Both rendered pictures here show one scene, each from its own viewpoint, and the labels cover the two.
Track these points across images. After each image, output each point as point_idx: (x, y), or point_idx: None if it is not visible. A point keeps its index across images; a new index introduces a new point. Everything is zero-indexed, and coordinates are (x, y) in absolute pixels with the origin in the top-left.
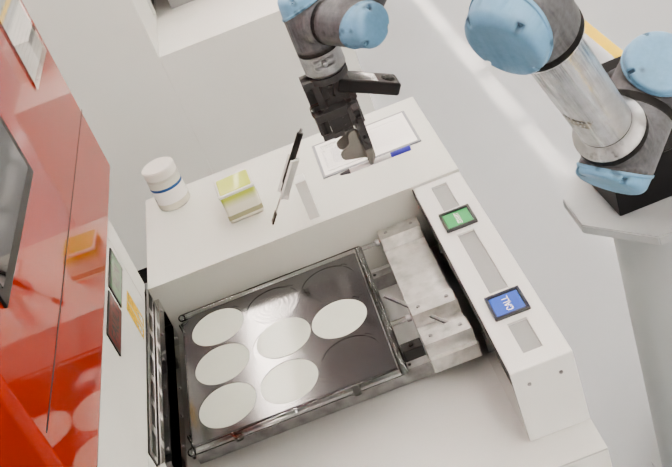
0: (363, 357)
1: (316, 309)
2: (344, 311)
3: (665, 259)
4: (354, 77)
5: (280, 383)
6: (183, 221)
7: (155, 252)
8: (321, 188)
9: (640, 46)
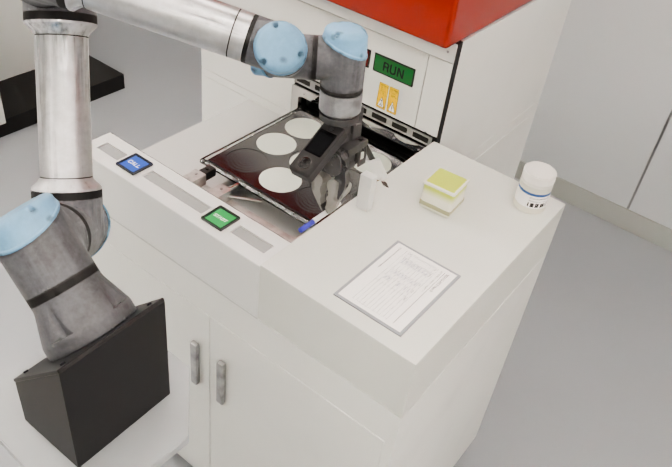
0: (237, 161)
1: (305, 182)
2: (280, 184)
3: None
4: (321, 134)
5: (281, 141)
6: (488, 189)
7: (472, 164)
8: (387, 231)
9: (35, 199)
